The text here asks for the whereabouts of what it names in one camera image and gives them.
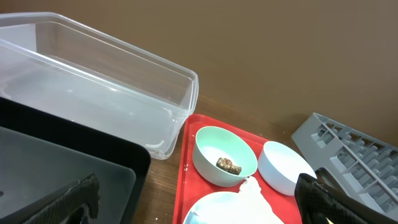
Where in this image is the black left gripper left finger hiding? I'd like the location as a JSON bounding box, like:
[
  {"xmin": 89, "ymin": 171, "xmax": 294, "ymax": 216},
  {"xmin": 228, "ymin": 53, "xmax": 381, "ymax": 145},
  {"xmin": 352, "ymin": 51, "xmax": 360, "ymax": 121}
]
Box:
[{"xmin": 1, "ymin": 174, "xmax": 100, "ymax": 224}]

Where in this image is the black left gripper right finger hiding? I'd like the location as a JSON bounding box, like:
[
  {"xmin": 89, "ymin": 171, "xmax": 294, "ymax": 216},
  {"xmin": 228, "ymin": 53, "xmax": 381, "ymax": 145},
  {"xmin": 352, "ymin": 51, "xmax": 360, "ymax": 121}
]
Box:
[{"xmin": 294, "ymin": 173, "xmax": 397, "ymax": 224}]

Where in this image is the light blue bowl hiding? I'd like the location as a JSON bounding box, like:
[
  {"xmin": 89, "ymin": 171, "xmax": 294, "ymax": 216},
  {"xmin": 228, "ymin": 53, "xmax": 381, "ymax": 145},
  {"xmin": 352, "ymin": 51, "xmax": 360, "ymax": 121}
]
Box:
[{"xmin": 257, "ymin": 141, "xmax": 317, "ymax": 196}]

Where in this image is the white napkin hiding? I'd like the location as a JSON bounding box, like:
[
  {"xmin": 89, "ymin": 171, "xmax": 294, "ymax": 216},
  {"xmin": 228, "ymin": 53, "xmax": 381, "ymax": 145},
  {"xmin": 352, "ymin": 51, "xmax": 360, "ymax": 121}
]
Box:
[{"xmin": 217, "ymin": 175, "xmax": 285, "ymax": 224}]

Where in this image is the brown food scrap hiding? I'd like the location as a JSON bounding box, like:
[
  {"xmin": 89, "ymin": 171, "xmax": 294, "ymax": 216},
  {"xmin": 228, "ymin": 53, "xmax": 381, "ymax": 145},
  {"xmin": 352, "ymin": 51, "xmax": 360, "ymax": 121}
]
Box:
[{"xmin": 216, "ymin": 157, "xmax": 242, "ymax": 175}]

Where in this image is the mint green bowl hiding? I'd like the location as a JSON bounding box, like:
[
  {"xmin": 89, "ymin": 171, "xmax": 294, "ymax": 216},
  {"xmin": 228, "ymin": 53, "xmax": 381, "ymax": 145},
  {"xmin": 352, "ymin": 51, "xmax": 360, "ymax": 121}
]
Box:
[{"xmin": 193, "ymin": 126, "xmax": 257, "ymax": 187}]

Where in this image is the grey dishwasher rack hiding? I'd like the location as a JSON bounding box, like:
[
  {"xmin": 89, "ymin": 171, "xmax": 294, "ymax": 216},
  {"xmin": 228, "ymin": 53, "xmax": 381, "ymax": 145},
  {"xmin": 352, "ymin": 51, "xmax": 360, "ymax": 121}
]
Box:
[{"xmin": 292, "ymin": 113, "xmax": 397, "ymax": 220}]

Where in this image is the clear plastic waste bin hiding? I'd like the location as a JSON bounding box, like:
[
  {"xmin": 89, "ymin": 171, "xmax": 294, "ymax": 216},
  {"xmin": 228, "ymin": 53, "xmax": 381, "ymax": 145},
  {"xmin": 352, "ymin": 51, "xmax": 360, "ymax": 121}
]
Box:
[{"xmin": 1, "ymin": 12, "xmax": 199, "ymax": 160}]

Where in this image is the black tray bin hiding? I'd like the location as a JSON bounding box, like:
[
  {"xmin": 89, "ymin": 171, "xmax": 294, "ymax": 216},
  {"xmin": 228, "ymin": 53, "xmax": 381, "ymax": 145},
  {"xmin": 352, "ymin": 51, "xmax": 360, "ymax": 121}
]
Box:
[{"xmin": 1, "ymin": 98, "xmax": 150, "ymax": 223}]

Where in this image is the light blue plate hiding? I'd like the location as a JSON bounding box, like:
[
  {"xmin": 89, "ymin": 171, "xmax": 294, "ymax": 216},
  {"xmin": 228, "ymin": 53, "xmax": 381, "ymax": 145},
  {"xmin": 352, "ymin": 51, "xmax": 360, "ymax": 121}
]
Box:
[{"xmin": 182, "ymin": 191, "xmax": 285, "ymax": 224}]

